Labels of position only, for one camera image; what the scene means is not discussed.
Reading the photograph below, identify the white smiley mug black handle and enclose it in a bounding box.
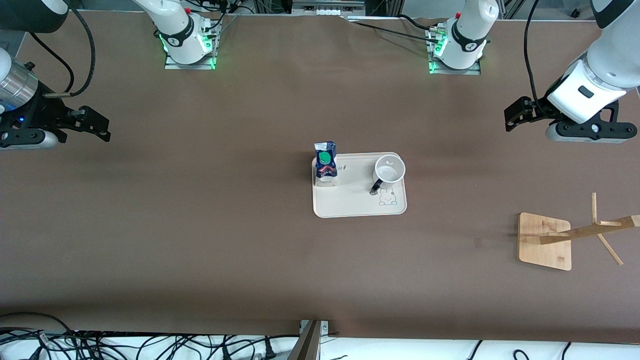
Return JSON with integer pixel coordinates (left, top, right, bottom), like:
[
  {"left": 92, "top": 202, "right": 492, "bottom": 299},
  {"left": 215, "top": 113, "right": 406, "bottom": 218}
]
[{"left": 370, "top": 154, "right": 406, "bottom": 196}]

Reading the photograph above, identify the blue milk carton green cap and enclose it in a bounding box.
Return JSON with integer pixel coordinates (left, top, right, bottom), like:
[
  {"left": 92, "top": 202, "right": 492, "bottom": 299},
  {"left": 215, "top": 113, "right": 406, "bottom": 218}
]
[{"left": 313, "top": 141, "right": 339, "bottom": 188}]

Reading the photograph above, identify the wooden cup rack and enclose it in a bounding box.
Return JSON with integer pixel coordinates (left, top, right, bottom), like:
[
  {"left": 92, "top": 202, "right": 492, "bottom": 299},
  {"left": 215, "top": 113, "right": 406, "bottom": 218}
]
[{"left": 517, "top": 192, "right": 640, "bottom": 271}]

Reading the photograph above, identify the beige rabbit print tray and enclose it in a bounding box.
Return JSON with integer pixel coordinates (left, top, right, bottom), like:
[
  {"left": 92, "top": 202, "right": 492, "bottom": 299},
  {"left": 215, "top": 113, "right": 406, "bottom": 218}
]
[{"left": 312, "top": 152, "right": 408, "bottom": 219}]

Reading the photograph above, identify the white power strip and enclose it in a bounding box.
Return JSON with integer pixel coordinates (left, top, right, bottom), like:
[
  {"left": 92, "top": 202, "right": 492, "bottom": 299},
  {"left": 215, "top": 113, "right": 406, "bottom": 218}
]
[{"left": 291, "top": 0, "right": 367, "bottom": 19}]

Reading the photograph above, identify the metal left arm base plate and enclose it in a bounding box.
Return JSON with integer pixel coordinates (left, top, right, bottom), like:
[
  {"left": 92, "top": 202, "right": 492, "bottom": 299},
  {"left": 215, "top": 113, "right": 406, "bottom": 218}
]
[{"left": 426, "top": 27, "right": 482, "bottom": 76}]

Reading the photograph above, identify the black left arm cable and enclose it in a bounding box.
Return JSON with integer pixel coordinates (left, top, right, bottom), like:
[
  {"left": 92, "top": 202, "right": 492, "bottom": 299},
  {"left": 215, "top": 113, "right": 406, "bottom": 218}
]
[{"left": 522, "top": 0, "right": 546, "bottom": 118}]

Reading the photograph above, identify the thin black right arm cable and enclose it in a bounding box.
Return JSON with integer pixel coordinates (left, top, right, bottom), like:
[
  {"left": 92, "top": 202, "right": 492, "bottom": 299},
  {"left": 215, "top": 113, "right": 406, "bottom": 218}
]
[{"left": 29, "top": 31, "right": 76, "bottom": 95}]

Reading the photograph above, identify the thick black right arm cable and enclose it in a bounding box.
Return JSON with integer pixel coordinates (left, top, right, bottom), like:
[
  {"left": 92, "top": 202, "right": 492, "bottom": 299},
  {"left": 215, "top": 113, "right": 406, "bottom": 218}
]
[{"left": 42, "top": 5, "right": 97, "bottom": 98}]

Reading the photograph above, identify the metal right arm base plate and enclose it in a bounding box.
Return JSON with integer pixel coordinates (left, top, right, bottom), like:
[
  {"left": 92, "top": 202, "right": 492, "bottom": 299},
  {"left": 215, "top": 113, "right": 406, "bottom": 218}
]
[{"left": 164, "top": 15, "right": 218, "bottom": 71}]

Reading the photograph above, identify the thin black table cable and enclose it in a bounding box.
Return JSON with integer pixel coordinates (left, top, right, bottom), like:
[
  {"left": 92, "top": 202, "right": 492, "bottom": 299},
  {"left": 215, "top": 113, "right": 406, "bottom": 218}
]
[{"left": 342, "top": 15, "right": 443, "bottom": 46}]

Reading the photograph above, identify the aluminium profile with bracket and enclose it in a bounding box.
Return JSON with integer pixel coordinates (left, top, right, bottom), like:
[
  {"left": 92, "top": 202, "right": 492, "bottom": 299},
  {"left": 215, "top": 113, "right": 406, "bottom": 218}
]
[{"left": 287, "top": 319, "right": 330, "bottom": 360}]

